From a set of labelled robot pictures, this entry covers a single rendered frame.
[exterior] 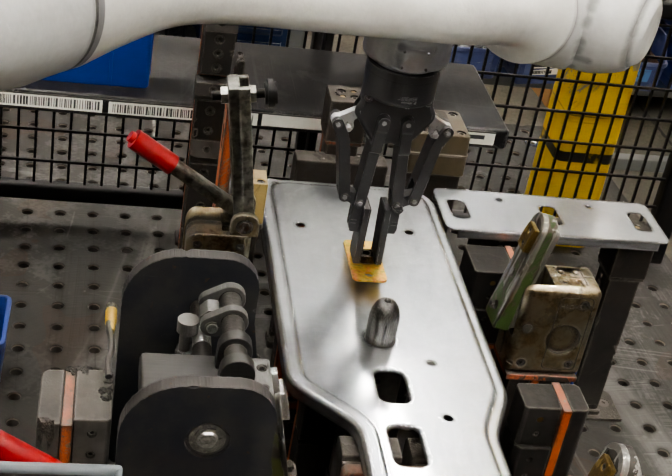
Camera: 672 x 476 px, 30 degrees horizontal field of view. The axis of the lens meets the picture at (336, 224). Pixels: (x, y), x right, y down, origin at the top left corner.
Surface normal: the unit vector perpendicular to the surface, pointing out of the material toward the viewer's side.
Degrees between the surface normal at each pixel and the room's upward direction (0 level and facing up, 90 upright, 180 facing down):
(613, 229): 0
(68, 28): 92
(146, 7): 88
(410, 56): 90
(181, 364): 0
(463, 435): 0
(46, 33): 91
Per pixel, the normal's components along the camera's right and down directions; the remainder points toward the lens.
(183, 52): 0.15, -0.85
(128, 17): 0.87, 0.41
